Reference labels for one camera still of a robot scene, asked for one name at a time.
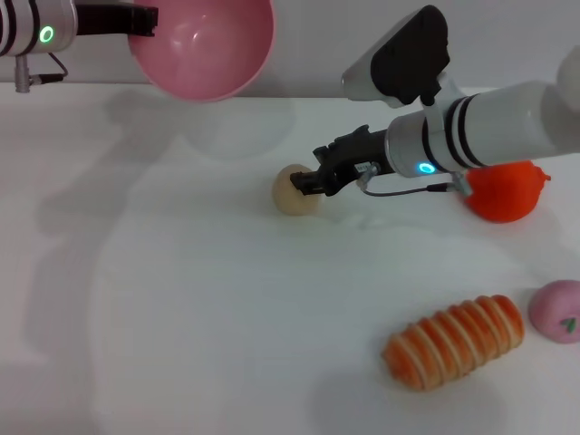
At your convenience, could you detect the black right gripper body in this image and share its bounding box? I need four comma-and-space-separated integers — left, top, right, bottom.
312, 125, 396, 198

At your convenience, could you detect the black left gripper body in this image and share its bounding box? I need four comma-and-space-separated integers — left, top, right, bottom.
73, 1, 138, 38

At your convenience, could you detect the beige egg yolk pastry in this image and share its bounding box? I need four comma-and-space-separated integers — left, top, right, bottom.
270, 163, 324, 218

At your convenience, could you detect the pink plastic bowl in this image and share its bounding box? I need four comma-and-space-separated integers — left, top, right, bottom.
126, 0, 276, 103

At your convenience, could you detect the orange red persimmon toy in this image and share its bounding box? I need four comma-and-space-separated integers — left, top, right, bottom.
463, 159, 553, 225

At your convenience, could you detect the orange striped bread roll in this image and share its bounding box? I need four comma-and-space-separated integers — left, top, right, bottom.
381, 294, 527, 392

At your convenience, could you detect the pink peach bun toy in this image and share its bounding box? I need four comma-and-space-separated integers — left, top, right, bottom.
528, 279, 580, 346

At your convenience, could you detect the left arm cable with connector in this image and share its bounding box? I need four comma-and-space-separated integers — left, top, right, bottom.
13, 52, 70, 94

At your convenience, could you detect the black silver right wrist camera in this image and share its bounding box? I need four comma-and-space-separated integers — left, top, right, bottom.
340, 5, 452, 110

